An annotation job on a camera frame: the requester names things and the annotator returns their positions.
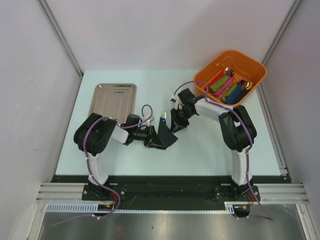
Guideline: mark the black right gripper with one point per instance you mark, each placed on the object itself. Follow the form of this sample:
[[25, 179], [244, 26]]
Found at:
[[177, 124]]

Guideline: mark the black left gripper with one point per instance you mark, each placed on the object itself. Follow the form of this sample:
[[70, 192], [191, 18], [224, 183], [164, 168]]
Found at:
[[153, 140]]

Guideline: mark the black paper napkin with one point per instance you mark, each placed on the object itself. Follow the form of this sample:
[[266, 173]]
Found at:
[[165, 135]]

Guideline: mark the iridescent rainbow fork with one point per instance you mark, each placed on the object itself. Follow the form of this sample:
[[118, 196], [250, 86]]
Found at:
[[163, 116]]

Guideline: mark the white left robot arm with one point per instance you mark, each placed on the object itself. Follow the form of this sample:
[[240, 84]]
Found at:
[[96, 131]]

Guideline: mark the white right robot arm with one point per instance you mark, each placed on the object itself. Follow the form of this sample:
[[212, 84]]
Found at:
[[237, 128]]

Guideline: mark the green rolled napkin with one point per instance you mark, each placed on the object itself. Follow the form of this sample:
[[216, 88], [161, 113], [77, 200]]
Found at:
[[219, 83]]

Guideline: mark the blue rolled napkin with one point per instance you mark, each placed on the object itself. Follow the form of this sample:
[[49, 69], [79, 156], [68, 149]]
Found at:
[[231, 99]]

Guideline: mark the silver metal tray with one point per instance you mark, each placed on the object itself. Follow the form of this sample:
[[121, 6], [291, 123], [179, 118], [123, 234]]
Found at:
[[114, 100]]

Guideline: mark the orange plastic bin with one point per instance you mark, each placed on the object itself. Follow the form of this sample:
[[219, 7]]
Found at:
[[247, 72]]

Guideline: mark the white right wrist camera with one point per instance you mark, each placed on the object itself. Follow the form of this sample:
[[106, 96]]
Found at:
[[177, 102]]

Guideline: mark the aluminium frame profile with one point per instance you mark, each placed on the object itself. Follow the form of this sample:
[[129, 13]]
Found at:
[[282, 193]]

